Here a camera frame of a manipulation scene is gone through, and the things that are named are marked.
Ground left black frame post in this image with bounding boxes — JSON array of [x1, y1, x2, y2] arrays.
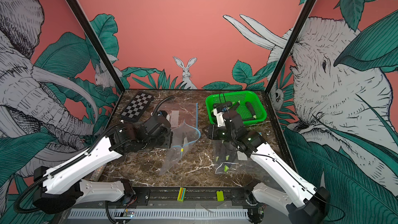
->
[[66, 0, 125, 94]]

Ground striped colour block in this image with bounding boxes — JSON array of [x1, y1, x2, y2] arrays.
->
[[177, 187, 186, 202]]

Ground dark purple eggplant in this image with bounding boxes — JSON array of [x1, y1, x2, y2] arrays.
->
[[214, 140, 237, 174]]

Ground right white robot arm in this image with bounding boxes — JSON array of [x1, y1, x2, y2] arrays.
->
[[206, 111, 331, 224]]

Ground right black frame post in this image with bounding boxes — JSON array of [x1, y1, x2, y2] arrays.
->
[[265, 0, 316, 95]]

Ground left black corrugated cable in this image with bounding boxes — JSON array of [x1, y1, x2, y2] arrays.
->
[[13, 95, 177, 214]]

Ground green plastic basket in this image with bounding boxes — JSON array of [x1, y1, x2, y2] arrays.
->
[[205, 91, 267, 125]]

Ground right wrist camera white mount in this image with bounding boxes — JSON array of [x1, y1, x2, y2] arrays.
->
[[213, 108, 226, 127]]

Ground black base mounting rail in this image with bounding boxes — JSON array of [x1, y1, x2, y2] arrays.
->
[[62, 186, 315, 207]]

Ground black white checkerboard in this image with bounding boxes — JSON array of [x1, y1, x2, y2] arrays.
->
[[120, 91, 154, 122]]

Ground clear zip bag blue zipper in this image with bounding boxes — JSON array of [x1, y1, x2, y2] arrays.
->
[[212, 140, 248, 174]]

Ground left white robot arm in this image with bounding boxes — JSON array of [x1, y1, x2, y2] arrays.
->
[[33, 111, 173, 214]]

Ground green small block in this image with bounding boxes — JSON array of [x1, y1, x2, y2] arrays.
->
[[216, 190, 224, 202]]

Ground white perforated rail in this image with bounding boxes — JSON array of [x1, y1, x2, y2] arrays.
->
[[68, 208, 249, 220]]

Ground black frame post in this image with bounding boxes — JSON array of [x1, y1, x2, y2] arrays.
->
[[66, 0, 125, 94], [265, 0, 316, 95]]

